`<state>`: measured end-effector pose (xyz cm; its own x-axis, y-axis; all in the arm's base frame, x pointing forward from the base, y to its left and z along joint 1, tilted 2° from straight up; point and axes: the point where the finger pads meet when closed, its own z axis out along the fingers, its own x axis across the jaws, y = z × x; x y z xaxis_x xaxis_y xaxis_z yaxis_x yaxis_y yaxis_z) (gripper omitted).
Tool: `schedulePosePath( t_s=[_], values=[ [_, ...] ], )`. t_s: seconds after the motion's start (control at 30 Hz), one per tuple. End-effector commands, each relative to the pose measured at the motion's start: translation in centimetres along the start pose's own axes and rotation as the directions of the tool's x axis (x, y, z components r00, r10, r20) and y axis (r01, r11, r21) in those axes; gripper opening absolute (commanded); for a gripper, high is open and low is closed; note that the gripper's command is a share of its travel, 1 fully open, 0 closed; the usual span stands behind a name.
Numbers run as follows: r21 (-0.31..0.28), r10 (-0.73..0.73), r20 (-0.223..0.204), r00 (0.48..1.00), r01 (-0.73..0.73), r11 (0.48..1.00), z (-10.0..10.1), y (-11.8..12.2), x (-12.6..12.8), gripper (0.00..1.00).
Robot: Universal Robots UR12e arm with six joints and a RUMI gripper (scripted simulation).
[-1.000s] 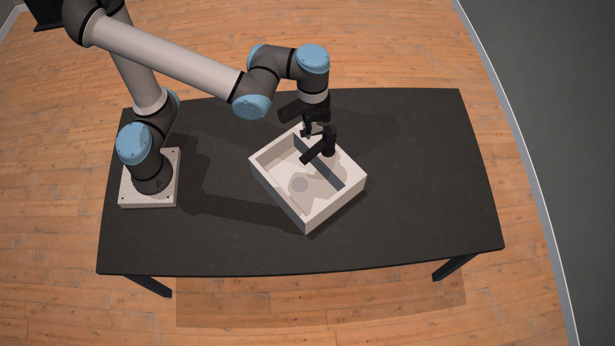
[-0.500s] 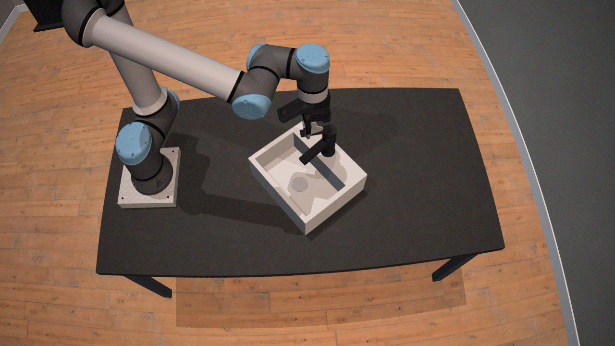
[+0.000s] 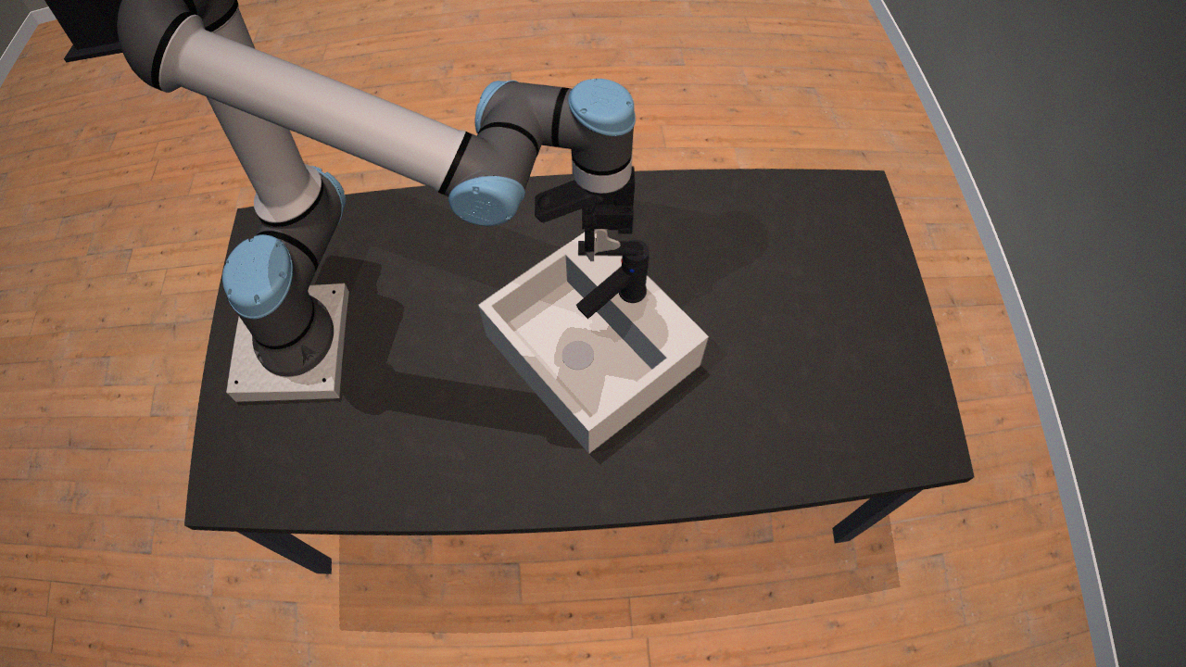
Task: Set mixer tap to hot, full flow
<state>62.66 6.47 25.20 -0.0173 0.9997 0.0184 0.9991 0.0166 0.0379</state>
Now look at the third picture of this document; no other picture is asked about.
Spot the white rectangular sink basin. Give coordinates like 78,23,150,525
478,233,709,455

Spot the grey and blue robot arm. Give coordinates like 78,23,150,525
117,0,636,377

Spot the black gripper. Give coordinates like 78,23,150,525
582,166,635,261

